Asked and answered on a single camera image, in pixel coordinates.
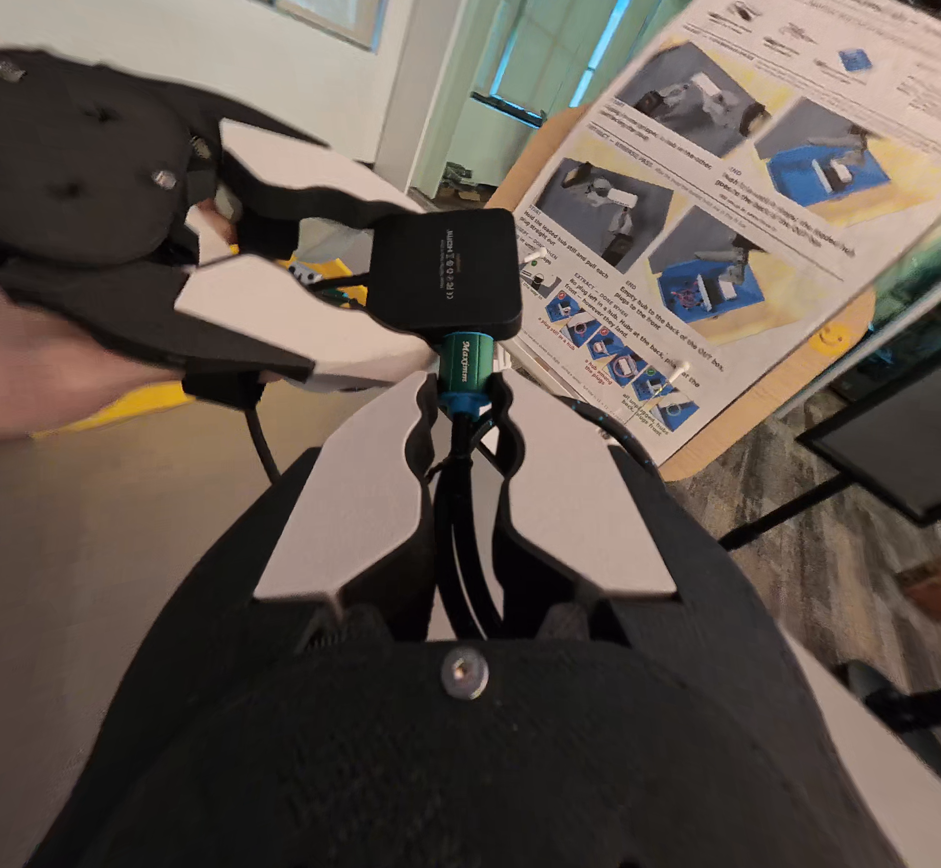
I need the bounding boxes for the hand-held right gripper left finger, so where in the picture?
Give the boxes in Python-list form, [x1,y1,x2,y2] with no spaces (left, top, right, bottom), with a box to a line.
[255,373,442,604]

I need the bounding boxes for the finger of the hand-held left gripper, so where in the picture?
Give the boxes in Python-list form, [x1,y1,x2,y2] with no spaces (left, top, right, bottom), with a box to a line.
[215,118,430,231]
[173,251,445,396]

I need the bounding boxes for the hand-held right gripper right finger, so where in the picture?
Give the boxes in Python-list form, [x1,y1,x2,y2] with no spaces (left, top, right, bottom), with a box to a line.
[493,376,677,600]

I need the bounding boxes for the black square adapter hub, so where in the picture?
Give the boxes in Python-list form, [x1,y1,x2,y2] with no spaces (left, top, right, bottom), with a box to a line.
[367,209,524,344]

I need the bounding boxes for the braided hdmi cable green plugs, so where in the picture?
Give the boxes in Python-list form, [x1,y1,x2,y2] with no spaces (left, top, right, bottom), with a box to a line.
[433,329,666,643]

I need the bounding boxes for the yellow plastic bin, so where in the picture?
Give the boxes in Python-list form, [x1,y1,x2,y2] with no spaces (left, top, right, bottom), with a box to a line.
[56,254,371,438]

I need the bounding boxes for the person's left hand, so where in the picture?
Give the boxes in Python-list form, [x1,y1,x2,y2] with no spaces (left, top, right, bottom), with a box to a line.
[0,200,244,446]

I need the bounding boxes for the black monitor on stand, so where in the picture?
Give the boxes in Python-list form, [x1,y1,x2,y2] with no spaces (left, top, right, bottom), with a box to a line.
[718,351,941,556]

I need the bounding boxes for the printed instruction sheet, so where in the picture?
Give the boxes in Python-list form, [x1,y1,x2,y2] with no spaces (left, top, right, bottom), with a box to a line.
[512,0,941,468]

